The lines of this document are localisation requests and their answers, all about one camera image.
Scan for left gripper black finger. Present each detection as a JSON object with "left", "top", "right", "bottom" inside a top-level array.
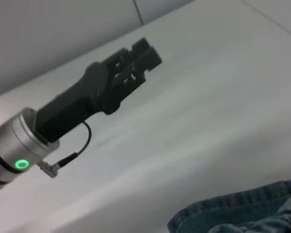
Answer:
[
  {"left": 114, "top": 47, "right": 163, "bottom": 91},
  {"left": 108, "top": 37, "right": 153, "bottom": 71}
]

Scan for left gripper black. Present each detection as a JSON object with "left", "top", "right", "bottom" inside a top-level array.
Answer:
[{"left": 35, "top": 61, "right": 123, "bottom": 142}]

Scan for blue denim shorts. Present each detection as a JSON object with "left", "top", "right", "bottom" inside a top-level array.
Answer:
[{"left": 167, "top": 177, "right": 291, "bottom": 233}]

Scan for thin dark wrist cable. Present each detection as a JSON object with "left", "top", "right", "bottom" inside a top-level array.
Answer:
[{"left": 38, "top": 120, "right": 93, "bottom": 179}]

